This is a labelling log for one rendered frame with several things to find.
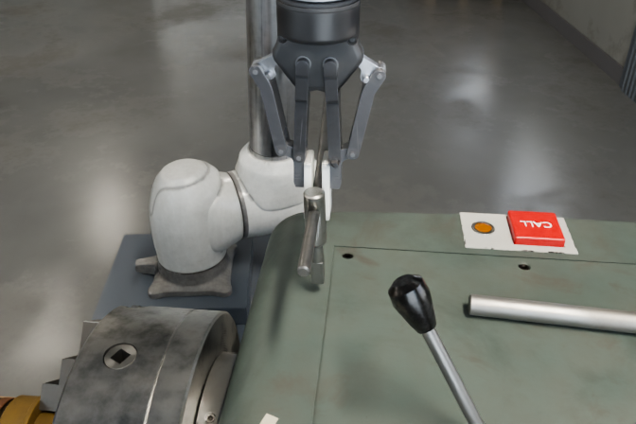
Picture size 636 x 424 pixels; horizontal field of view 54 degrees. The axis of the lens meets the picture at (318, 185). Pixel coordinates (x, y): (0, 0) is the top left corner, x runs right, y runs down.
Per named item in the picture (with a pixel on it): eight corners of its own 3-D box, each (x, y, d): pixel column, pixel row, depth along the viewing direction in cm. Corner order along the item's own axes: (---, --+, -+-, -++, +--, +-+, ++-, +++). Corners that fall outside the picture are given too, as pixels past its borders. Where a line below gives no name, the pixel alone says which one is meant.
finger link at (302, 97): (311, 61, 56) (295, 60, 56) (303, 167, 62) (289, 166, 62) (315, 46, 59) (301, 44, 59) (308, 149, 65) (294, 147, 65)
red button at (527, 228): (552, 224, 81) (555, 211, 80) (562, 253, 76) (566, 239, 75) (505, 221, 81) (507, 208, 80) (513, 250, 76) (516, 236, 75)
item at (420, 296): (433, 311, 52) (439, 267, 49) (435, 340, 49) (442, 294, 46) (385, 308, 52) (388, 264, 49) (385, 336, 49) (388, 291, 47)
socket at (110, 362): (148, 369, 65) (144, 352, 64) (124, 392, 63) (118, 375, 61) (126, 356, 67) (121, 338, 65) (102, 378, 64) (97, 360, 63)
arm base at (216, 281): (146, 248, 149) (142, 229, 146) (238, 246, 150) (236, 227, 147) (129, 299, 134) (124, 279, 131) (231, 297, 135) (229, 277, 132)
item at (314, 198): (326, 287, 67) (324, 198, 61) (307, 286, 67) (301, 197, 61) (328, 273, 69) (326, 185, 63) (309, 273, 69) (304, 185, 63)
